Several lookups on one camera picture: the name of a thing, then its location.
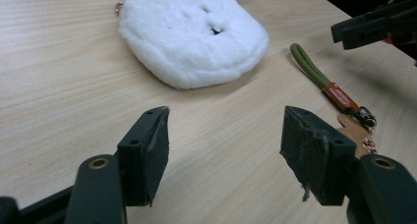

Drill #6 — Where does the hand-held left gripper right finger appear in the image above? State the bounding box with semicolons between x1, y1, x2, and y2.
279;105;358;206

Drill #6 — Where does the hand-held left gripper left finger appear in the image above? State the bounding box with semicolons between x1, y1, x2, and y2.
116;105;171;207

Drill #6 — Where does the white plush bear pouch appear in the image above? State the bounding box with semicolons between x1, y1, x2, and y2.
113;0;270;90

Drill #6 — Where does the green strap bear keychain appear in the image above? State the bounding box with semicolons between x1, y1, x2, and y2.
289;42;379;159

